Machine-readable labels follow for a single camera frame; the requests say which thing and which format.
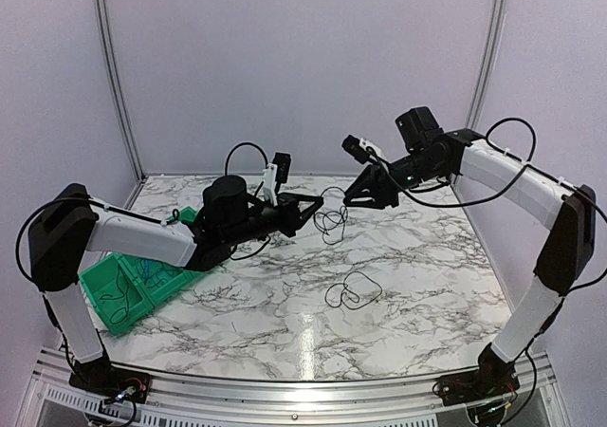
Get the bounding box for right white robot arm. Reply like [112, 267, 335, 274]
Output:
[341, 106, 602, 398]

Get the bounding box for right aluminium frame post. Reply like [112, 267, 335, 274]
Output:
[458, 0, 508, 130]

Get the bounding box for green three-compartment plastic bin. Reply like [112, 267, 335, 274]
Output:
[80, 206, 195, 336]

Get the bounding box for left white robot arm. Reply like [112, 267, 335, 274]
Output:
[16, 153, 323, 394]

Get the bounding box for left aluminium frame post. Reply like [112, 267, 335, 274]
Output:
[93, 0, 146, 182]

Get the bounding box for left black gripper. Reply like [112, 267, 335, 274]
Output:
[223, 192, 324, 248]

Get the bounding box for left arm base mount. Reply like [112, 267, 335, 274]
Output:
[69, 367, 152, 403]

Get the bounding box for front aluminium rail base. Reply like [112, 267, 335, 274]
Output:
[16, 348, 570, 426]

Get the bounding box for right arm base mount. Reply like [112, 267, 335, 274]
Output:
[432, 370, 520, 406]

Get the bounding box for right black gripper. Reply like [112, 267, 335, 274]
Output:
[344, 150, 447, 209]

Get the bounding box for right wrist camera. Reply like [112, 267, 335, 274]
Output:
[341, 135, 384, 164]

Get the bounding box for aluminium frame post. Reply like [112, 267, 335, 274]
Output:
[458, 0, 508, 130]
[93, 0, 146, 182]

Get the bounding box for back aluminium frame rail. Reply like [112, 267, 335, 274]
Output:
[141, 170, 451, 180]

